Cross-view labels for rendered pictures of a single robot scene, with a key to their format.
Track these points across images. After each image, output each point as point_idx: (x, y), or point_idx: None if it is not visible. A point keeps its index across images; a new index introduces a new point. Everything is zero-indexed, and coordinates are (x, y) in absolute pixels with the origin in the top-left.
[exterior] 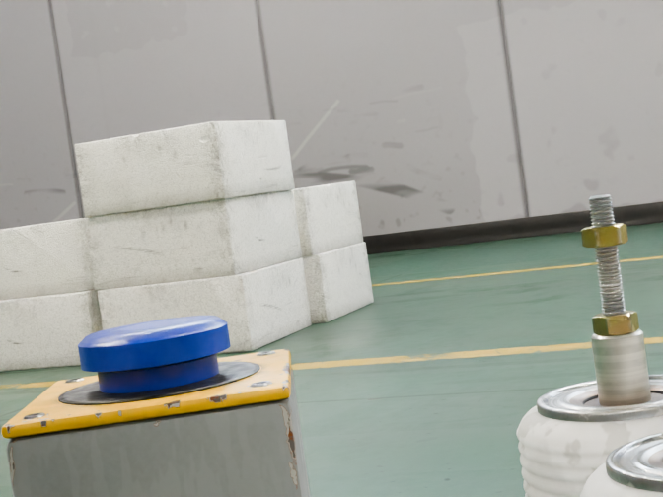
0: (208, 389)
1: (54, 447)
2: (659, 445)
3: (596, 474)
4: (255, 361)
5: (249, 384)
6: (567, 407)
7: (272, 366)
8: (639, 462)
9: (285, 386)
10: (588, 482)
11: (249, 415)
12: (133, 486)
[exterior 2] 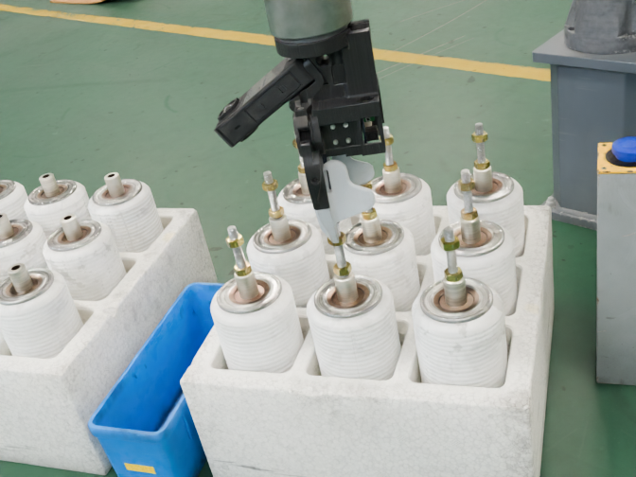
0: None
1: None
2: (481, 246)
3: (505, 244)
4: (607, 163)
5: (607, 146)
6: (483, 293)
7: (601, 156)
8: (494, 237)
9: (598, 143)
10: (508, 246)
11: None
12: None
